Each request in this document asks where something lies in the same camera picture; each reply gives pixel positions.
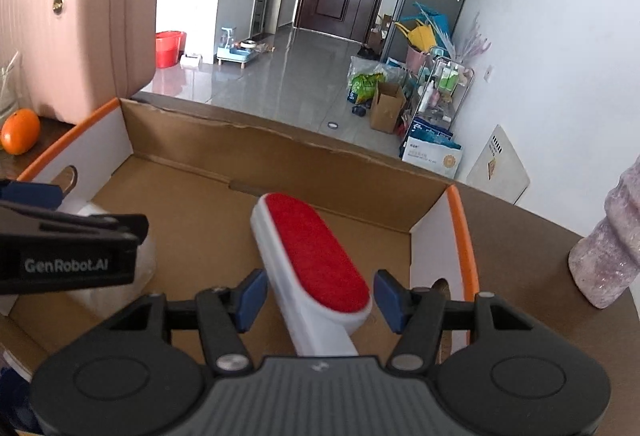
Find red plastic bucket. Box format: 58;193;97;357
155;31;187;68

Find white and red lint brush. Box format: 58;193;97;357
250;192;374;358

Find pink suitcase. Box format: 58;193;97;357
0;0;161;123

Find green printed bag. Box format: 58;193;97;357
347;72;388;103

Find pink bin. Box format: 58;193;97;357
406;44;433;74

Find white leaning board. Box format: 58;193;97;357
466;125;531;205

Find blue yellow plastic bundle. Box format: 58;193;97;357
395;1;456;62

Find clear glass cup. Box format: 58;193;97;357
0;51;25;122

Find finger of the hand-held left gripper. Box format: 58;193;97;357
0;180;65;216

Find orange fruit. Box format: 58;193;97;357
1;109;42;155

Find pale purple textured vase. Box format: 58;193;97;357
568;156;640;310

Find pet water feeder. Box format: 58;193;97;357
216;27;258;68

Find pale purple dried branches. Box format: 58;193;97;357
455;14;493;67

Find metal rack cart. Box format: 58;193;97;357
410;56;476;142

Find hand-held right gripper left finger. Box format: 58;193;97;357
107;269;269;377

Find blue and white carton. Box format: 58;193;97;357
400;116;463;178

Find red printed cardboard box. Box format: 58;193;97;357
0;97;479;434

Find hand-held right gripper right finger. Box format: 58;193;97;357
373;269;536;375

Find white wet wipes pack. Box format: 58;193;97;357
62;200;158;317

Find brown cardboard carton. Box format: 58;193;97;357
369;81;407;134

